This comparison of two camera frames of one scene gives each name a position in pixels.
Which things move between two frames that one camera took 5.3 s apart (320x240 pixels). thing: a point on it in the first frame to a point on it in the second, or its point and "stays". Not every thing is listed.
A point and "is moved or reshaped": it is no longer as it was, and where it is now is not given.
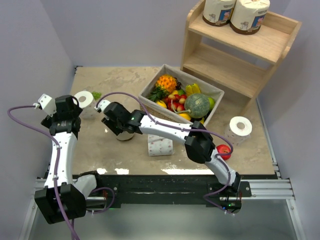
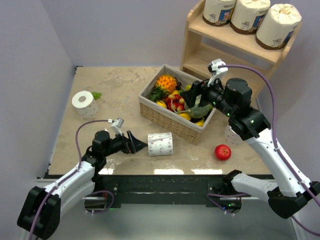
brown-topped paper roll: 247,16 stays
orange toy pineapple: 165,84 stays
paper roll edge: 125,135 is moved or reshaped
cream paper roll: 218,13 stays
